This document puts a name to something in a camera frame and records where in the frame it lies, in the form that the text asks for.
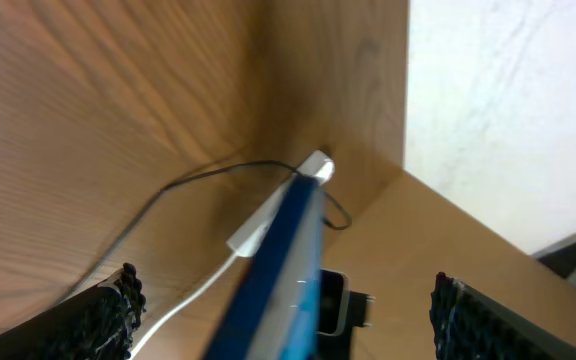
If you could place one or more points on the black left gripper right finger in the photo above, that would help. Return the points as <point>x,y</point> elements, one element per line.
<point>469,325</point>

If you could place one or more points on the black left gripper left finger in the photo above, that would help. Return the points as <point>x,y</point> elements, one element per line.
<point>96,324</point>

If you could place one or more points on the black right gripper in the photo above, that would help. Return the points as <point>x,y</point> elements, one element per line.
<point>340,312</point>

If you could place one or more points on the blue Galaxy smartphone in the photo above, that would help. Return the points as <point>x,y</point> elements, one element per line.
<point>275,311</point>

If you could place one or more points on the brown wooden side panel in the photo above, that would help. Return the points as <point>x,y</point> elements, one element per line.
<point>406,236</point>

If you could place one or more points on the white power strip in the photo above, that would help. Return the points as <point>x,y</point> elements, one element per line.
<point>247,238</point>

